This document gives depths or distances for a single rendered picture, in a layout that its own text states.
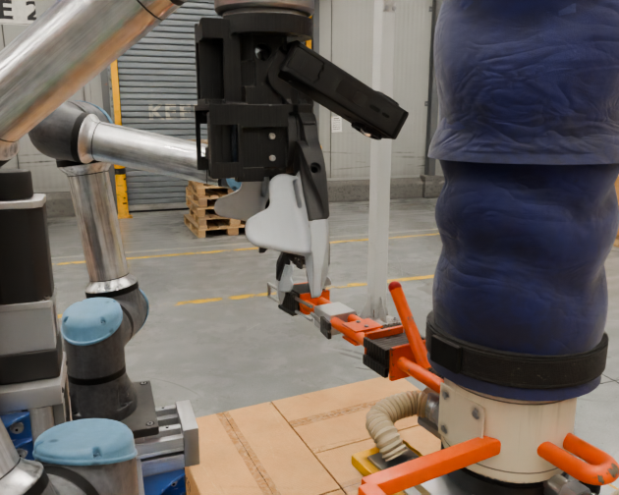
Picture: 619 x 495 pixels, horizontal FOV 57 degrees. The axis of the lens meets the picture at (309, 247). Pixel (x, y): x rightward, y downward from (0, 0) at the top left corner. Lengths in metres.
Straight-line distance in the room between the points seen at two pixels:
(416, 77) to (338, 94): 11.56
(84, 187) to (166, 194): 9.14
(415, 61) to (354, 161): 2.33
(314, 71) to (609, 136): 0.36
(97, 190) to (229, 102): 0.89
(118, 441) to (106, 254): 0.63
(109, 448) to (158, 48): 9.81
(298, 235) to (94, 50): 0.32
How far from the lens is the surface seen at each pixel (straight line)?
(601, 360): 0.77
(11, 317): 0.96
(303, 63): 0.44
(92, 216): 1.30
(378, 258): 4.52
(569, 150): 0.65
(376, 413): 0.93
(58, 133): 1.16
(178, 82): 10.38
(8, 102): 0.67
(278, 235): 0.40
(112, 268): 1.32
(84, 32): 0.63
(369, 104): 0.46
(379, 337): 1.03
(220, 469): 1.97
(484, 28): 0.67
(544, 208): 0.67
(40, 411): 0.98
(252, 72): 0.44
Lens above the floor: 1.65
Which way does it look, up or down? 13 degrees down
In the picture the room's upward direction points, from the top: straight up
